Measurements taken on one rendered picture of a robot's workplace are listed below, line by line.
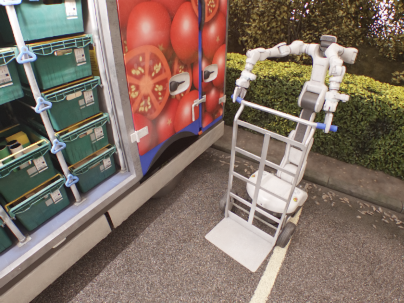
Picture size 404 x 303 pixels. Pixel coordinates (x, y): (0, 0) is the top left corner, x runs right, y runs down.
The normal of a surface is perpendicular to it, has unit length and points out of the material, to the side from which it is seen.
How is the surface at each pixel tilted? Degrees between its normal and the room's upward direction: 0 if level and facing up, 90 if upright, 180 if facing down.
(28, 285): 90
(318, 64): 89
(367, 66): 54
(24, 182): 94
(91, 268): 0
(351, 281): 0
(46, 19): 97
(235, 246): 0
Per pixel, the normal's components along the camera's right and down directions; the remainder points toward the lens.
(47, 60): 0.84, 0.36
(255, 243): 0.00, -0.83
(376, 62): -0.25, -0.50
